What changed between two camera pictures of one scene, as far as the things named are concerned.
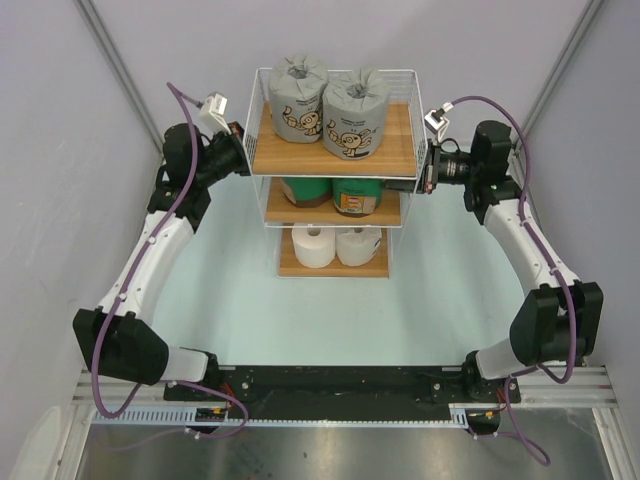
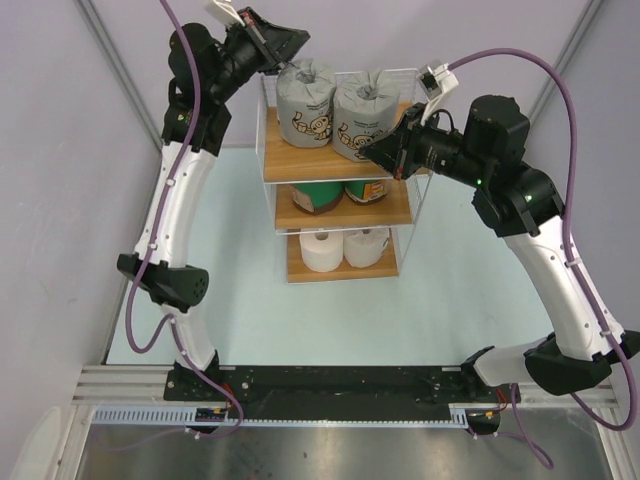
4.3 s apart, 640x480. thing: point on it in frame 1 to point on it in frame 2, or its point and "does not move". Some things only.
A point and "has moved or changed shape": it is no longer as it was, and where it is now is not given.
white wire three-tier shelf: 331,148 does not move
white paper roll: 356,247 has moved or changed shape
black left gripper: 238,148 to 263,42
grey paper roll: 355,109 has moved or changed shape
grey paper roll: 296,86 has moved or changed shape
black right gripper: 430,170 to 407,146
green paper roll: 307,192 has moved or changed shape
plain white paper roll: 314,247 has moved or changed shape
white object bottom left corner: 38,459 does not move
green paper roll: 356,196 has moved or changed shape
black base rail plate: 344,393 does not move
